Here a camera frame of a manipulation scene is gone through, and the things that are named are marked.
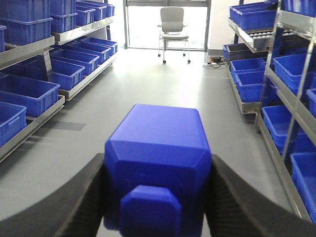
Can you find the left steel flow rack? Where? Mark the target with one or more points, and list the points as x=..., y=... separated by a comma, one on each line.
x=47, y=56

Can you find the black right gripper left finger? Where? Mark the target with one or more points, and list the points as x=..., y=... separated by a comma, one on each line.
x=73, y=210

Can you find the grey office chair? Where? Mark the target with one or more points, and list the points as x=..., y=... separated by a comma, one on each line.
x=171, y=29

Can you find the steel flow rack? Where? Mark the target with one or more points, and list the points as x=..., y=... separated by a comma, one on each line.
x=47, y=56
x=278, y=85

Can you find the right steel flow rack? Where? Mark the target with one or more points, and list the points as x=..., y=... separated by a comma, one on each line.
x=278, y=85

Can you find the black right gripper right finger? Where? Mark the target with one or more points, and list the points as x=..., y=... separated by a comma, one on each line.
x=236, y=209

